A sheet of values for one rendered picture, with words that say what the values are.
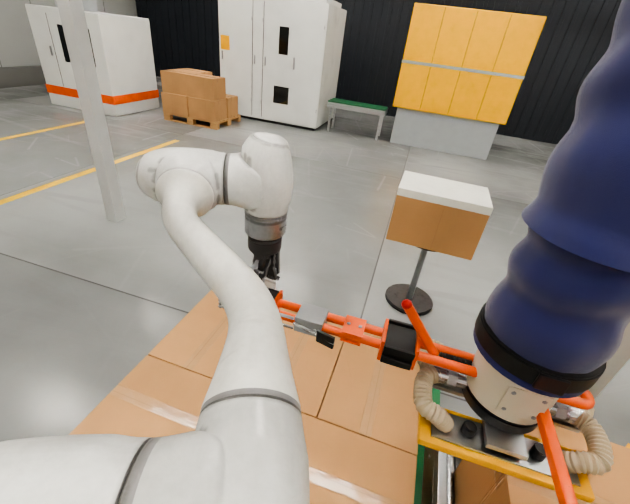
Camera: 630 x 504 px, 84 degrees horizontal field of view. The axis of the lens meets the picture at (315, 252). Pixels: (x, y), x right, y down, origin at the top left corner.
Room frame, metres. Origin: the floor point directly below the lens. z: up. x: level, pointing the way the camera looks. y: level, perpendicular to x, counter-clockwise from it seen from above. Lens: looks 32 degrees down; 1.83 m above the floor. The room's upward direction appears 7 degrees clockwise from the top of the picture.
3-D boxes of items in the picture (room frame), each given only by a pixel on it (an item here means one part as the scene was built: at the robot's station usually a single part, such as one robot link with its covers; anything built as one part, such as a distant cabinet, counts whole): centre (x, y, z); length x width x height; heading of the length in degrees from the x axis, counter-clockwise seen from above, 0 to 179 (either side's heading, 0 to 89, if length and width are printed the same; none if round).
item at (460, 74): (7.94, -2.37, 1.24); 2.22 x 0.91 x 2.48; 77
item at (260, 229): (0.67, 0.11, 1.47); 0.09 x 0.09 x 0.06
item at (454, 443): (0.44, -0.44, 1.14); 0.34 x 0.10 x 0.05; 77
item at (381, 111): (8.17, -0.52, 0.32); 1.25 x 0.50 x 0.64; 77
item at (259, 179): (0.66, 0.13, 1.58); 0.13 x 0.11 x 0.16; 99
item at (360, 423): (0.98, 0.08, 0.34); 1.20 x 1.00 x 0.40; 76
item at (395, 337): (0.59, -0.22, 1.24); 0.10 x 0.08 x 0.06; 167
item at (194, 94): (7.59, 2.70, 0.45); 1.21 x 1.02 x 0.90; 77
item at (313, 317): (0.64, -0.01, 1.23); 0.07 x 0.07 x 0.04; 77
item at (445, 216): (2.36, -0.84, 0.82); 0.60 x 0.40 x 0.40; 75
